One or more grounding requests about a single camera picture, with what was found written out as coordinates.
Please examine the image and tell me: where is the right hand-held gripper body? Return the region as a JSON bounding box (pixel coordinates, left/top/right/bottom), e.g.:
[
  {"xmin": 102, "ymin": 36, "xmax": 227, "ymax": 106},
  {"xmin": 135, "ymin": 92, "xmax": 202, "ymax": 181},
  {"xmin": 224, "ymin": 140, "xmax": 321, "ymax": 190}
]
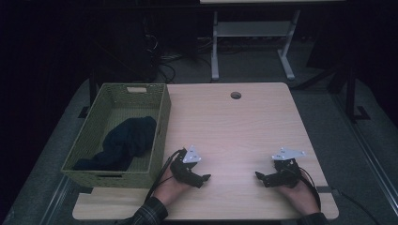
[{"xmin": 266, "ymin": 147, "xmax": 307, "ymax": 189}]

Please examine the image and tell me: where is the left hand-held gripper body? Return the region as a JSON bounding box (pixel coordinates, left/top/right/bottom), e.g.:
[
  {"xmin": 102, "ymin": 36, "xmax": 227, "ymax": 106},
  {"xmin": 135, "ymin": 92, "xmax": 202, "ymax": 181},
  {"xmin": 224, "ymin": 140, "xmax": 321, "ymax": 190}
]
[{"xmin": 170, "ymin": 144, "xmax": 205, "ymax": 188}]

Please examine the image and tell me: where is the dark navy garment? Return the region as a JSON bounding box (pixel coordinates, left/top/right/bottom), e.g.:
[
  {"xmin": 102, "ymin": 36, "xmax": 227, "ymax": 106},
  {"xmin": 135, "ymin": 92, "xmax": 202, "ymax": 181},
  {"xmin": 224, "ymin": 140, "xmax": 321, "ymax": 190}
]
[{"xmin": 72, "ymin": 115, "xmax": 158, "ymax": 173}]

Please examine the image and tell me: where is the green woven basket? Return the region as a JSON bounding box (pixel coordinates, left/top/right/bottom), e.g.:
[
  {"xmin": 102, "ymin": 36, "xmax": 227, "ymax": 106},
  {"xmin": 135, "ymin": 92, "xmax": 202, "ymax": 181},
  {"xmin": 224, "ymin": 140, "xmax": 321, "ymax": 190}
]
[{"xmin": 60, "ymin": 82, "xmax": 173, "ymax": 189}]

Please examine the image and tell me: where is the person's right hand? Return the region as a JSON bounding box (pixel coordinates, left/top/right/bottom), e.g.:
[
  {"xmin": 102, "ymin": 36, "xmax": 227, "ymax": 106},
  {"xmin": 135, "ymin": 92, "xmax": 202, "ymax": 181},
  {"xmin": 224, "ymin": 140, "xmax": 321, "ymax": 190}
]
[{"xmin": 277, "ymin": 177, "xmax": 320, "ymax": 217}]

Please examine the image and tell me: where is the person's left hand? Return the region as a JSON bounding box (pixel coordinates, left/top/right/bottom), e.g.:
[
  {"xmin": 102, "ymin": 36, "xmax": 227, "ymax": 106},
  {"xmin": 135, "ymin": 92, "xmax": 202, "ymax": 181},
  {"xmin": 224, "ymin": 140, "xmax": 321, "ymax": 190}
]
[{"xmin": 152, "ymin": 165, "xmax": 189, "ymax": 207}]

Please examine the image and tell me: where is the right hand-held gripper black cable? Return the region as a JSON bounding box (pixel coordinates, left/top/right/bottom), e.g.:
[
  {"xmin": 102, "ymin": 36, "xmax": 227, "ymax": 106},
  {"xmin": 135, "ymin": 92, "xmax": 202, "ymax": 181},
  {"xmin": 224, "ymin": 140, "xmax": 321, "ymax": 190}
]
[{"xmin": 298, "ymin": 166, "xmax": 322, "ymax": 211}]

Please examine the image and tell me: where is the thin black cable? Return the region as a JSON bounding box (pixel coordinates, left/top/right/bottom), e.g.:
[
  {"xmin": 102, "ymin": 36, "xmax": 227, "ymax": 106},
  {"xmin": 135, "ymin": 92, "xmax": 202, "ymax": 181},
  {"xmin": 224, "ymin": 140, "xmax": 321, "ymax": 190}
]
[{"xmin": 331, "ymin": 188, "xmax": 380, "ymax": 225}]

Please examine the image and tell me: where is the tangle of black cables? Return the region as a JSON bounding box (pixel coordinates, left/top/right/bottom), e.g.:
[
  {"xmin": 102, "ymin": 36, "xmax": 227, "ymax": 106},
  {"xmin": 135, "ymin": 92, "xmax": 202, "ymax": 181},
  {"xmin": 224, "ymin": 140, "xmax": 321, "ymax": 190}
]
[{"xmin": 143, "ymin": 33, "xmax": 214, "ymax": 84}]

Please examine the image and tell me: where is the white metal table frame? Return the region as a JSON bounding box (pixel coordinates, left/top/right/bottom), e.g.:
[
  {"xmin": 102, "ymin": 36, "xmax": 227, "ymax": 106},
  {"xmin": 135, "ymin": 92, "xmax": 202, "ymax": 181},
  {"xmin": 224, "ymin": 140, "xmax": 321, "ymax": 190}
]
[{"xmin": 210, "ymin": 8, "xmax": 301, "ymax": 82}]

